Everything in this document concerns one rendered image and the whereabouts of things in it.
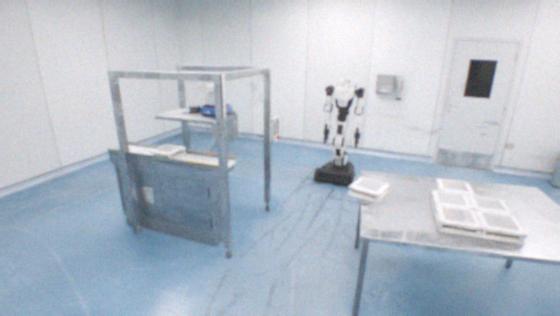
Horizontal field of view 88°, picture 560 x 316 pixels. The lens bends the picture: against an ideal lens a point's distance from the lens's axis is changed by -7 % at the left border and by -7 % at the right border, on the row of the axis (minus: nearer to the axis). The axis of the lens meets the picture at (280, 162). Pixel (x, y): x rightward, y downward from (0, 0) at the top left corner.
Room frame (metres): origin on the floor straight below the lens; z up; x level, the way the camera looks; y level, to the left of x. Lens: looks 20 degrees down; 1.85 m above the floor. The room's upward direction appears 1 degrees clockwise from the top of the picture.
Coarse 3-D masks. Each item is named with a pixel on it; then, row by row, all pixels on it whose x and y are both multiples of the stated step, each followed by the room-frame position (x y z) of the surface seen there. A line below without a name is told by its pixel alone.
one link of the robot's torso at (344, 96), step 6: (336, 90) 4.32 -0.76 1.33; (342, 90) 4.29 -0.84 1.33; (348, 90) 4.26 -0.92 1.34; (354, 90) 4.31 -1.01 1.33; (336, 96) 4.31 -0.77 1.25; (342, 96) 4.28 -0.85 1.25; (348, 96) 4.25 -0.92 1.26; (354, 96) 4.32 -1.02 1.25; (336, 102) 4.34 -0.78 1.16; (342, 102) 4.29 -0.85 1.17; (348, 102) 4.27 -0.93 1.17; (342, 108) 4.32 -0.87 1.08; (348, 108) 4.30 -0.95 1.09
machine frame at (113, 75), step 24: (120, 72) 2.72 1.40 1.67; (144, 72) 2.63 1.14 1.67; (168, 72) 2.55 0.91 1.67; (120, 96) 2.81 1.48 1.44; (216, 96) 2.40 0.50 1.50; (120, 120) 2.77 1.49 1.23; (216, 120) 2.40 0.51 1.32; (264, 120) 3.31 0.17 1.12; (120, 144) 2.77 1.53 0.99; (264, 144) 3.31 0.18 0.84; (264, 168) 3.31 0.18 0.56
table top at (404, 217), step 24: (408, 192) 2.17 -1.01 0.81; (480, 192) 2.18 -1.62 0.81; (504, 192) 2.18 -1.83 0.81; (528, 192) 2.18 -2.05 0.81; (360, 216) 1.80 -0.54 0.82; (384, 216) 1.80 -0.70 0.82; (408, 216) 1.80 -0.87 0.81; (432, 216) 1.80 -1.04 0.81; (528, 216) 1.79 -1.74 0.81; (552, 216) 1.79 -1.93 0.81; (360, 240) 1.57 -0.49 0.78; (384, 240) 1.53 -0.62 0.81; (408, 240) 1.52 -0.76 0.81; (432, 240) 1.52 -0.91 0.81; (456, 240) 1.52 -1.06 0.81; (480, 240) 1.51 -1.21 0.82; (528, 240) 1.50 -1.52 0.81; (552, 240) 1.50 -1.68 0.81; (552, 264) 1.31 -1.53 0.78
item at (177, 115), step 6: (186, 108) 2.94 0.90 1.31; (162, 114) 2.67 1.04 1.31; (168, 114) 2.67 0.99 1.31; (174, 114) 2.67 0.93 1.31; (180, 114) 2.67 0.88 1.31; (186, 114) 2.67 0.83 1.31; (192, 114) 2.67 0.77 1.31; (198, 114) 2.68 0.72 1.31; (174, 120) 2.54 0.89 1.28; (180, 120) 2.52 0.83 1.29; (186, 120) 2.50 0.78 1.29; (192, 120) 2.48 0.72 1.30; (198, 120) 2.46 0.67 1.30; (204, 120) 2.44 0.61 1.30; (210, 120) 2.44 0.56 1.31
